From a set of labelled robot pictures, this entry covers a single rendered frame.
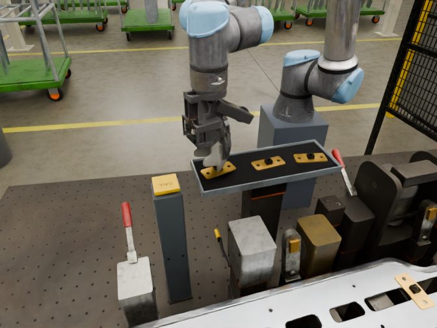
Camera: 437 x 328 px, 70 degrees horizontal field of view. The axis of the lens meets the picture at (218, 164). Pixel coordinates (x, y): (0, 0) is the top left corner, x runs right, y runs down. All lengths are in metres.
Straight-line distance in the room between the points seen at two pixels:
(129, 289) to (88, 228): 0.70
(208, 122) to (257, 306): 0.40
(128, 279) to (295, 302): 0.36
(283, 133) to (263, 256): 0.55
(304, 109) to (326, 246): 0.55
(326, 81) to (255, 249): 0.58
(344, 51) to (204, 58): 0.52
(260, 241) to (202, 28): 0.44
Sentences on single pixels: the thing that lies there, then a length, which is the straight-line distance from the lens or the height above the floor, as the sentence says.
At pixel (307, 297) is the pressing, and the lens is 0.77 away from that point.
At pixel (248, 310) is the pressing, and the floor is 1.00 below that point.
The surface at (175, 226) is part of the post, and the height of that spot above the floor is 1.04.
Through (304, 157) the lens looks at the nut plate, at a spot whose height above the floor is 1.16.
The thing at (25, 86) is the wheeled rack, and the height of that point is 0.26.
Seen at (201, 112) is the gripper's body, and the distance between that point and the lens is 0.64.
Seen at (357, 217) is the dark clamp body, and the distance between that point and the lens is 0.85.
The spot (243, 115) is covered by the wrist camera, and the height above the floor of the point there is 1.32.
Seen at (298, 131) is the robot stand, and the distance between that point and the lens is 1.15.
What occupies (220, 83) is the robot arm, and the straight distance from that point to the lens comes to 0.62.
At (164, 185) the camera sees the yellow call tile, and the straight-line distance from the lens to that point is 0.76.
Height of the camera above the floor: 1.64
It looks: 36 degrees down
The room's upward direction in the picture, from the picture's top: straight up
